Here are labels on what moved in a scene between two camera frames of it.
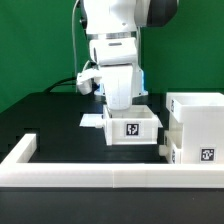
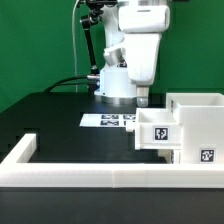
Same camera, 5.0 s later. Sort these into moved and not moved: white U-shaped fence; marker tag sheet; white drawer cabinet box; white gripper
Moved: white gripper
Not moved: marker tag sheet; white U-shaped fence; white drawer cabinet box
